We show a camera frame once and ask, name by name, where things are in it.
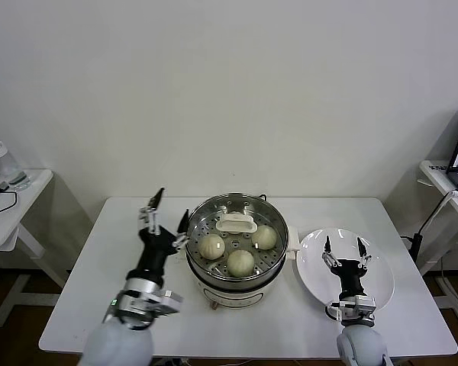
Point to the white round plate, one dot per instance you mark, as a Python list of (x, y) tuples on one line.
[(313, 274)]

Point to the stainless steel steamer basket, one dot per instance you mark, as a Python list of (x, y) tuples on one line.
[(236, 284)]

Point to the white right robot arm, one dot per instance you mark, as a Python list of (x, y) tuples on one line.
[(360, 343)]

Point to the clear bottle with white cap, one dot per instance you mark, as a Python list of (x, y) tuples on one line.
[(4, 160)]

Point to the white side table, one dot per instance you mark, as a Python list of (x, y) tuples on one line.
[(26, 198)]

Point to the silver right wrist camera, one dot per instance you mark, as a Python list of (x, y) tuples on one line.
[(360, 307)]

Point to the small grey device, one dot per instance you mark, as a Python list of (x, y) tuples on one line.
[(18, 178)]

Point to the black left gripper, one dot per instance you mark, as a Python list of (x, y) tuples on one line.
[(154, 251)]

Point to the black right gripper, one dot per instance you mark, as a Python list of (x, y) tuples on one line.
[(350, 276)]

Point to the white electric pot base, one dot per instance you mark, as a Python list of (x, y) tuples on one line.
[(229, 296)]

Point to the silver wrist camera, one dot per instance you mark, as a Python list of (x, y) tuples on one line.
[(168, 302), (360, 307)]

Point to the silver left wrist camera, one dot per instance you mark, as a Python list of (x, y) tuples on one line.
[(168, 302)]

